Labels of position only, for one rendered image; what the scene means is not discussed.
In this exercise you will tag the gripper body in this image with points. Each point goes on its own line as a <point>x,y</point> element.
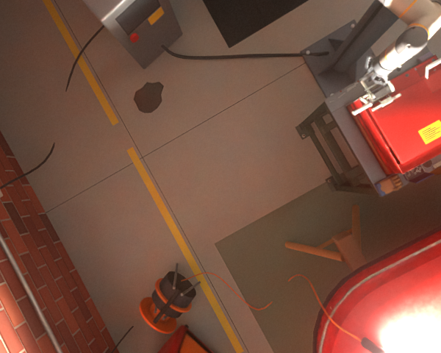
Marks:
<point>376,75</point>

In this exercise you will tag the white latch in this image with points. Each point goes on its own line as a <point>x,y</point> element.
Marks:
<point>384,102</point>

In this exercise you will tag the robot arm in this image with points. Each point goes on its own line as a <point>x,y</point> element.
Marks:
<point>408,36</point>

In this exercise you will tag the red lid with yellow label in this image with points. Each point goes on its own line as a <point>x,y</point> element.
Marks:
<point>408,117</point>

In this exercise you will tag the orange fuse carrier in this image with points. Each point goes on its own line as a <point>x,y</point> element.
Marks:
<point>393,182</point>

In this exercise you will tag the red dodgem car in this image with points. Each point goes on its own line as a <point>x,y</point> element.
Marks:
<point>389,294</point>

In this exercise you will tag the black floor mat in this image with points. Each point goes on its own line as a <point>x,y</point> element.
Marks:
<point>242,18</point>

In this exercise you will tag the wooden stool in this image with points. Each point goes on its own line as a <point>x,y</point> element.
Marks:
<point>347,244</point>

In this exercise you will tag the grey-green floor mat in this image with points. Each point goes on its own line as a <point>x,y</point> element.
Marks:
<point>272,257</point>

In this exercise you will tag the grey control cabinet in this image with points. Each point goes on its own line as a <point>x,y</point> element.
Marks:
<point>147,33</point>

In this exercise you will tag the orange floor sign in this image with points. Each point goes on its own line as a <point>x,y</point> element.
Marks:
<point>183,343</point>

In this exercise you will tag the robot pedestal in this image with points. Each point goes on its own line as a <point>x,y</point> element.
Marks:
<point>349,48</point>

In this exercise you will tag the grey bench with dark frame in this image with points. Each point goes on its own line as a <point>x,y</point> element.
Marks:
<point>349,147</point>

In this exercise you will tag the grey wall conduit pipe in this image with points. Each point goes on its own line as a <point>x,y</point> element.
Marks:
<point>18,272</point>

